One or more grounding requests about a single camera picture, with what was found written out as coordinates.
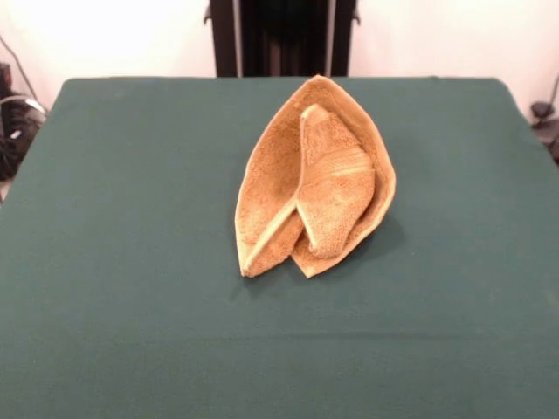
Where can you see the tan terry towel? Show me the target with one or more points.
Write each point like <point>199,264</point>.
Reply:
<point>271,174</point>

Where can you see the dark green table cloth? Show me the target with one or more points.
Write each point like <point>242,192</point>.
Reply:
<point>131,262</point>

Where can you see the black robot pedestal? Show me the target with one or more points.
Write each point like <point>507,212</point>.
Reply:
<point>284,39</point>

